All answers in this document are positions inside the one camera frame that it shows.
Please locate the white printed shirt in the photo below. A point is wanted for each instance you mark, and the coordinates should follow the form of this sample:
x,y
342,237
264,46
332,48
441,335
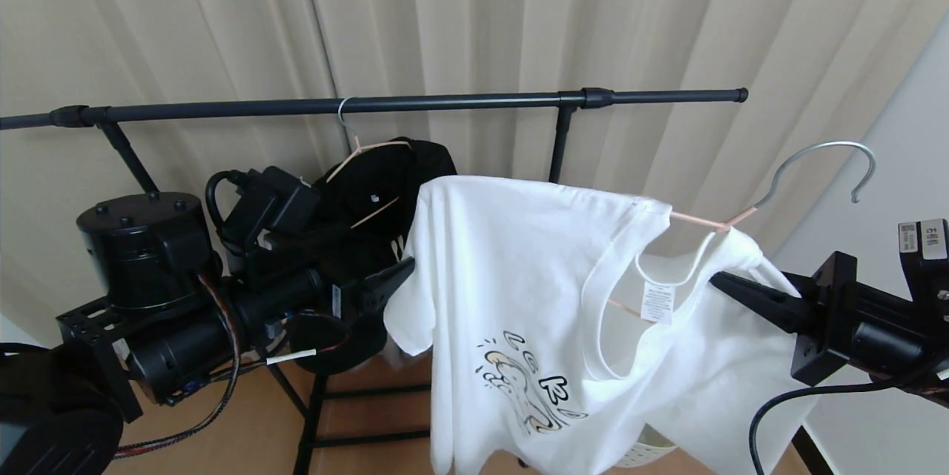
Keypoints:
x,y
519,275

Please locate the black shorts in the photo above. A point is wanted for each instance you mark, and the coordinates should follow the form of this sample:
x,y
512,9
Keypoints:
x,y
371,178

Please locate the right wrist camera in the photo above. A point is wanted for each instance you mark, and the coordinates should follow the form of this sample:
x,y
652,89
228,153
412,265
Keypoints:
x,y
923,253

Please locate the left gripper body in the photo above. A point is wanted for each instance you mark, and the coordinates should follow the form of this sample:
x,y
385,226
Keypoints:
x,y
222,327

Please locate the pink clothes hanger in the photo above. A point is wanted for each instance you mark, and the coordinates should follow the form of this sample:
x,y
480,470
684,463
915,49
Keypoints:
x,y
343,115
815,153

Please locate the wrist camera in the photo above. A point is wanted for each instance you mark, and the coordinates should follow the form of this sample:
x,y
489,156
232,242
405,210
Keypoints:
x,y
923,253
274,204

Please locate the black clothes rack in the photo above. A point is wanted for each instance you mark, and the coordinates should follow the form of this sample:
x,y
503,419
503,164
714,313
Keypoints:
x,y
445,100

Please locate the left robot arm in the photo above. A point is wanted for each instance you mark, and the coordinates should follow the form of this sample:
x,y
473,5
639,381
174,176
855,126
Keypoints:
x,y
141,253

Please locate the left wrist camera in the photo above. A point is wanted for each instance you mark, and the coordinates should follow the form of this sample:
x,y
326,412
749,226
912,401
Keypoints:
x,y
274,204

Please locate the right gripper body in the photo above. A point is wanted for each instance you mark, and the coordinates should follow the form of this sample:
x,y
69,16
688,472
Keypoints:
x,y
830,319

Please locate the white laundry basket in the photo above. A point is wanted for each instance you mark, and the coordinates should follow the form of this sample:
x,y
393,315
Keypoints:
x,y
652,453

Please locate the white curtain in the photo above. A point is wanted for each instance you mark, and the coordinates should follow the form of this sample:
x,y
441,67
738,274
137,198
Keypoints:
x,y
185,15

